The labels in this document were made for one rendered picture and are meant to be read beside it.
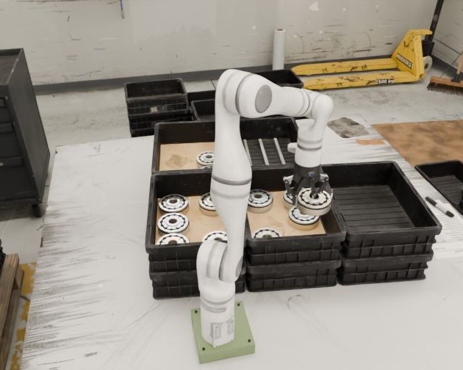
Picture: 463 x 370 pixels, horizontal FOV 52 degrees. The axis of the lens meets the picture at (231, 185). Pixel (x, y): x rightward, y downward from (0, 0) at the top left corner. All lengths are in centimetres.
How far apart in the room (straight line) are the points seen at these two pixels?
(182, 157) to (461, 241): 112
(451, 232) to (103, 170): 146
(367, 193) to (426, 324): 52
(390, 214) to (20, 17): 382
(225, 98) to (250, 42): 396
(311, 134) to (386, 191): 64
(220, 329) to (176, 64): 381
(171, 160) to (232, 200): 94
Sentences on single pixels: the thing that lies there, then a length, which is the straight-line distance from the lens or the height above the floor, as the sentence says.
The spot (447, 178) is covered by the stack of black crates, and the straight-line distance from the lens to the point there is 313.
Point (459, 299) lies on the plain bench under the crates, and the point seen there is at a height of 70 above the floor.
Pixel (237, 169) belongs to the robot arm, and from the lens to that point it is 104.
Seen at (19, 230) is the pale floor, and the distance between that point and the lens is 316.
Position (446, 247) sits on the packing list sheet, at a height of 70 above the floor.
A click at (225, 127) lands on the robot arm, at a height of 137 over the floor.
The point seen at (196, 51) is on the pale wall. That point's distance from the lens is 487.
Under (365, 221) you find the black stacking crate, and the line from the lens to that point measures 169.
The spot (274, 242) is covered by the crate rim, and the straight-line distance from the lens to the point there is 141.
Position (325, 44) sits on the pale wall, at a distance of 524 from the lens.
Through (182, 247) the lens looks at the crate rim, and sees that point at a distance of 139.
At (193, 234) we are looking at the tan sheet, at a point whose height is 83.
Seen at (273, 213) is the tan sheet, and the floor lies 83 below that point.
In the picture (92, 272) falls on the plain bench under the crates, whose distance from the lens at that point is 170.
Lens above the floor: 185
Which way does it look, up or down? 34 degrees down
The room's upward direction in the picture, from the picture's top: straight up
